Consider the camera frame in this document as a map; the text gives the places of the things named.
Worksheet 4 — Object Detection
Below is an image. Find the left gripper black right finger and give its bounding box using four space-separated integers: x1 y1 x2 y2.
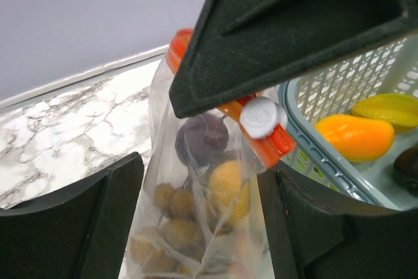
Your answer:
257 163 417 278

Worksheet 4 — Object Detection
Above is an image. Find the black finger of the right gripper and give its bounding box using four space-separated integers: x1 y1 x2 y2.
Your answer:
169 0 417 118

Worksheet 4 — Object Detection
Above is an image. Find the dark purple toy fruit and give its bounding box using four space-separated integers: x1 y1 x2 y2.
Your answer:
174 112 229 167

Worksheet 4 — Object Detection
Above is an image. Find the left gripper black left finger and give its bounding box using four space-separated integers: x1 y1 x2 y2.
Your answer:
1 152 144 278

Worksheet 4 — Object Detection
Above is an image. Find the large orange mango toy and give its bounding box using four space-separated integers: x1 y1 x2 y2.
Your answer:
314 114 394 163

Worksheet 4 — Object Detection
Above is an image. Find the orange zip clear bag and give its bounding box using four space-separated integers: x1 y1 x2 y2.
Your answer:
127 29 295 278

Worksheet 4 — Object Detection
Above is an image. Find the yellow toy fruit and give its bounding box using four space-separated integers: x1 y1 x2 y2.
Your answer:
351 93 417 133

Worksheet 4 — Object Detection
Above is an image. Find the brown longan bunch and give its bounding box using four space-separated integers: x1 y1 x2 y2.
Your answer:
129 183 204 278

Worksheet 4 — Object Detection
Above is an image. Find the teal plastic basket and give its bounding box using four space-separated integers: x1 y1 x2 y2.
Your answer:
278 35 417 210

